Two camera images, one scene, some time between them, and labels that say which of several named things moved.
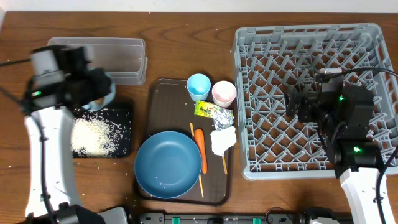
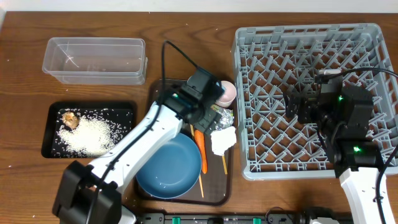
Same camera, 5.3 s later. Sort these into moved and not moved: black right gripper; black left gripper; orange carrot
Moved: black left gripper
Not moved: orange carrot; black right gripper
